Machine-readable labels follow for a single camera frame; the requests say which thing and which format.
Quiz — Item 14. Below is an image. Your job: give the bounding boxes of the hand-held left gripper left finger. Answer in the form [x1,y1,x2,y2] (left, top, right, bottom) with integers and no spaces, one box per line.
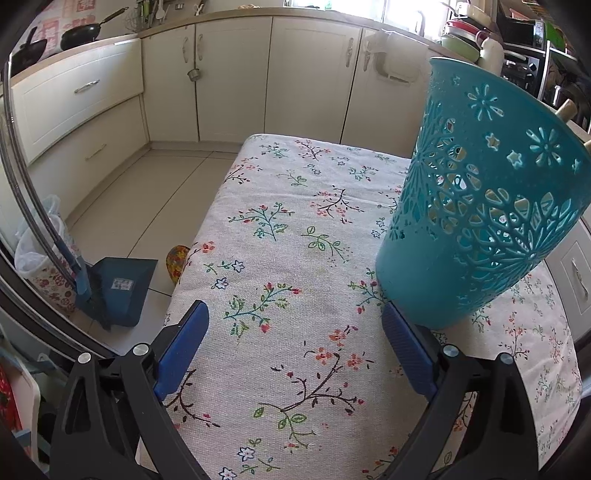
[48,300,211,480]

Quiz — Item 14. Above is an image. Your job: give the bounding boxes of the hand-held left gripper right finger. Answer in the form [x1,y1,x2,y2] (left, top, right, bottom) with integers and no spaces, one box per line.
[381,302,541,480]

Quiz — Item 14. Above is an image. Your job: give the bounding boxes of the teal perforated plastic basket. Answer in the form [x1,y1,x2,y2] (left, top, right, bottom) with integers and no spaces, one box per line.
[375,56,591,330]

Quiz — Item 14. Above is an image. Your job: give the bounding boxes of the colourful slipper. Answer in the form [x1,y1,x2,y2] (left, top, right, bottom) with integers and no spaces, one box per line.
[165,245,190,285]

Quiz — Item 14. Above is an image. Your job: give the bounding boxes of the blue dustpan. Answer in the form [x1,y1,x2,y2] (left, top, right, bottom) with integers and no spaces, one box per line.
[74,257,159,329]

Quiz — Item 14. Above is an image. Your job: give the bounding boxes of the floral tablecloth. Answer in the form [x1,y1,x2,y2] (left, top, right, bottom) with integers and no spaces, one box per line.
[134,133,583,480]

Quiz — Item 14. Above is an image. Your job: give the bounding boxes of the blue broom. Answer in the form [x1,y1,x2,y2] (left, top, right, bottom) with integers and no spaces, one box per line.
[44,215,114,330]

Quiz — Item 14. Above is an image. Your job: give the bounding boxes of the floral trash bin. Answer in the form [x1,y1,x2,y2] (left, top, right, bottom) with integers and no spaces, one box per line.
[14,195,86,315]

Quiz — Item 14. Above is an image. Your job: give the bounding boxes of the cream kitchen base cabinets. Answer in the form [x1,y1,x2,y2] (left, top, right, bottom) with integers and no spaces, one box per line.
[9,16,591,333]

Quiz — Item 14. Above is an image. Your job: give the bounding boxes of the white door-mounted holder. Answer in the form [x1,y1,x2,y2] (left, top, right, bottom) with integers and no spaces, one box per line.
[368,30,426,85]

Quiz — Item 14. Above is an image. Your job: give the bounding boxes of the black toaster oven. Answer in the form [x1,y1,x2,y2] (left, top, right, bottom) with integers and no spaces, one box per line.
[501,50,549,91]

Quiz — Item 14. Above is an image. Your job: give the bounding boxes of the white jug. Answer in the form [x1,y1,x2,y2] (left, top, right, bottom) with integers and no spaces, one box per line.
[479,37,505,77]

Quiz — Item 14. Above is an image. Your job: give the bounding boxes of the green bowl stack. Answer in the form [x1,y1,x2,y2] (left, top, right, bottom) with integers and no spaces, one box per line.
[440,18,491,64]

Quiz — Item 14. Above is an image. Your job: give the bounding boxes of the black pan with ladle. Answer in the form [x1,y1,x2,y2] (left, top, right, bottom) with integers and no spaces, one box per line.
[9,27,49,77]

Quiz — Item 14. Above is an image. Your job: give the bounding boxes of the black microwave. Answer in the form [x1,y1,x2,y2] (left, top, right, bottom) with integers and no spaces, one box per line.
[498,15,546,48]

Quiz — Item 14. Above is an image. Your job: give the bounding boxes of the green cutting board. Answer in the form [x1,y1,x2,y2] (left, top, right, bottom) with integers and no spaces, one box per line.
[545,20,567,52]

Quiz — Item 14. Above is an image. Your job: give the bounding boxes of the chrome curved rail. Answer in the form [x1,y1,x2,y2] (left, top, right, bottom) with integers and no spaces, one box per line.
[0,60,118,360]

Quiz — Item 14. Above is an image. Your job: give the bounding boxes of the black wok with handle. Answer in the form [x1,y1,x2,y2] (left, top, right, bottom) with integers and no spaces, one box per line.
[60,6,130,51]

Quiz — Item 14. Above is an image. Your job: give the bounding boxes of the wall utensil rack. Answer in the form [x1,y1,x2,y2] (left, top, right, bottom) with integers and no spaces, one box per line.
[124,0,186,34]

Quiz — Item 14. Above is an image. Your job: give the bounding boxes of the red wall stickers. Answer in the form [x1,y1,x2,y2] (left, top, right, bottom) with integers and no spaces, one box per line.
[25,0,100,52]

